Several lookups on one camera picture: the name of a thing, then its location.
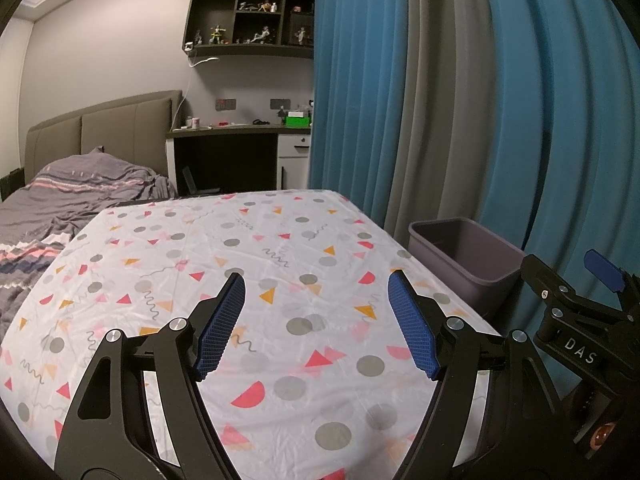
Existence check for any grey plastic trash bin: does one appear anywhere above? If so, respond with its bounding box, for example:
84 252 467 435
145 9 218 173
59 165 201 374
408 218 525 320

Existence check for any blue curtain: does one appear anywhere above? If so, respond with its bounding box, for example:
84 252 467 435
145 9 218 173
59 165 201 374
309 0 639 300

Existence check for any patterned white table cloth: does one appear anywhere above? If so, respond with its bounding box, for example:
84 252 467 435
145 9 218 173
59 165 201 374
0 187 501 480

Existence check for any grey curtain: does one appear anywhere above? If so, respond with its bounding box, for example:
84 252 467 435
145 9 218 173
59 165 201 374
384 0 496 245

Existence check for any grey striped duvet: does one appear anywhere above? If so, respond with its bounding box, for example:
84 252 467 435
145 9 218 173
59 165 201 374
1 148 177 334

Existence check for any dark desk with drawers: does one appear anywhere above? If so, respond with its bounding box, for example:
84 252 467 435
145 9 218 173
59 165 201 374
165 125 311 196

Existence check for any black bedside table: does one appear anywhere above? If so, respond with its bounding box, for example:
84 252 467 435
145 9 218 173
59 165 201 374
0 168 25 200

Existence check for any grey upholstered headboard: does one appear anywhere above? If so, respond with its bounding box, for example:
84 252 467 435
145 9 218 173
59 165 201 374
23 90 182 181

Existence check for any green box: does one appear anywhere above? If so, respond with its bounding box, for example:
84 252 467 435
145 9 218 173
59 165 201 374
285 112 310 128

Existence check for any dark wall shelf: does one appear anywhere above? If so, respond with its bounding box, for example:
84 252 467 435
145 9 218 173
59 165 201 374
182 0 316 60

